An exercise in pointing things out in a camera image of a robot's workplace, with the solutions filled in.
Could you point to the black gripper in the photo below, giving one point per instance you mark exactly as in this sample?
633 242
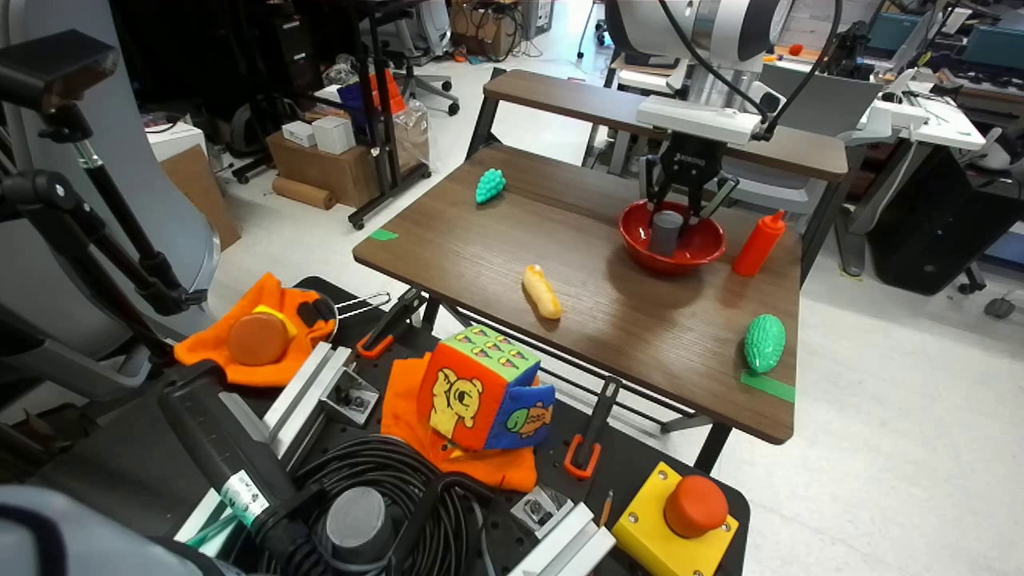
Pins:
689 162

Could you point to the gray cup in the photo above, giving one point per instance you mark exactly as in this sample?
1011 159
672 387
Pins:
667 237

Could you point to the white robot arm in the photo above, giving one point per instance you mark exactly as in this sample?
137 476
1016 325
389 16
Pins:
684 26

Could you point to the red bowl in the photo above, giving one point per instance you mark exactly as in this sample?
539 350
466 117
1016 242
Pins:
641 242

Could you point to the red squeeze bottle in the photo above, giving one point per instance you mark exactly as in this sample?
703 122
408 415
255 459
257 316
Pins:
761 247

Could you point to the green plush toy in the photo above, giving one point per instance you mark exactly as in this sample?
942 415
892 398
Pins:
764 344

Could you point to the yellow plush toy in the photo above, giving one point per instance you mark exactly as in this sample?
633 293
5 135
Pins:
542 293

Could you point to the gray chair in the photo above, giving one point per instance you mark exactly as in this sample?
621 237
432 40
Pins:
827 101

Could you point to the teal plush toy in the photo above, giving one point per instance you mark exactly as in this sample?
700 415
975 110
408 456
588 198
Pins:
492 187

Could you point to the large green tape strip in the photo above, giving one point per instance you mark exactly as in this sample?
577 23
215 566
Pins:
768 385

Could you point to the black orange bar clamp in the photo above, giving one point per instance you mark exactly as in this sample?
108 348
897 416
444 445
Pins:
591 436
386 326

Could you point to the black bag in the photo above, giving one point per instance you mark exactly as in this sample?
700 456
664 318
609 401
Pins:
933 229

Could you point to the white desk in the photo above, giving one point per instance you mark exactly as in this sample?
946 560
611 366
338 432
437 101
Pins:
930 117

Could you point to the colorful soft picture cube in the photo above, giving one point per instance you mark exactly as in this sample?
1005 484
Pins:
469 398

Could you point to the small green tape piece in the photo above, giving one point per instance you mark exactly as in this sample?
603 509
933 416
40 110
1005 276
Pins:
386 236

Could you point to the red emergency stop button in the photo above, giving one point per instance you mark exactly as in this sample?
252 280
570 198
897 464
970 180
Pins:
695 504

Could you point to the black metal stand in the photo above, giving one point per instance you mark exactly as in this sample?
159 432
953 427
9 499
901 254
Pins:
382 117

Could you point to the yellow emergency stop box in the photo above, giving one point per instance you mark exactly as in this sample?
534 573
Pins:
653 540

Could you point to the black white marker tag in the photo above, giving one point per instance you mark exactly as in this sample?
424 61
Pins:
351 396
542 509

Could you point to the large cardboard box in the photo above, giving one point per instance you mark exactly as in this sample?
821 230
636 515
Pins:
341 171

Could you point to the orange cloth under cube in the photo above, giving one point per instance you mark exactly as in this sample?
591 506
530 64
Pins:
405 410

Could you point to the white boxes stack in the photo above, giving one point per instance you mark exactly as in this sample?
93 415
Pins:
321 133

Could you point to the brown and yellow round toy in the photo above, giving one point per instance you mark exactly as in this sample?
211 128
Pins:
257 340

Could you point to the gray round knob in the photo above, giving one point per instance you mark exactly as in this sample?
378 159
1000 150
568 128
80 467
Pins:
357 518

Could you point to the small cardboard box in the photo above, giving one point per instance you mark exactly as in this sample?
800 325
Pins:
203 187

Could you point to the orange cloth with black patch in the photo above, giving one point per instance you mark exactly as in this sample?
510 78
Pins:
209 348

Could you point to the black tripod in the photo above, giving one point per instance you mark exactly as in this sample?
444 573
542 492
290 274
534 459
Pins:
118 220

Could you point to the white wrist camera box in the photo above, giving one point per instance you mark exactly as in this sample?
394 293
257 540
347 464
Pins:
700 119

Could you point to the short aluminium extrusion rail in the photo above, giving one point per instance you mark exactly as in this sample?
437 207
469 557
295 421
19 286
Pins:
570 542

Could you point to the long aluminium extrusion rail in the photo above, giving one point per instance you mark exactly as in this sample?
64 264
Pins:
310 387

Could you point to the black camera on tripod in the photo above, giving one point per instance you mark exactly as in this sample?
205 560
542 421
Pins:
50 64

